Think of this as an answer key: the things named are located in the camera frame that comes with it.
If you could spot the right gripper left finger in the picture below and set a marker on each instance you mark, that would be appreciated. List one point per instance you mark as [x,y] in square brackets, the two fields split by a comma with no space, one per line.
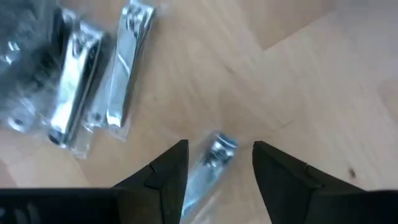
[161,193]

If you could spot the black round pad packet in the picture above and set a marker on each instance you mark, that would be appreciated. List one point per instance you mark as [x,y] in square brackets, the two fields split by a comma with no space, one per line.
[37,65]

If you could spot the bag of metal screws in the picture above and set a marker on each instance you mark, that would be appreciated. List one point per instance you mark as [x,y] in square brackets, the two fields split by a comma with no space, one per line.
[124,68]

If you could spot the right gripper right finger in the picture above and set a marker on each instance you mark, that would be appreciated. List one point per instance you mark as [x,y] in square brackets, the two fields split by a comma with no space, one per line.
[286,193]

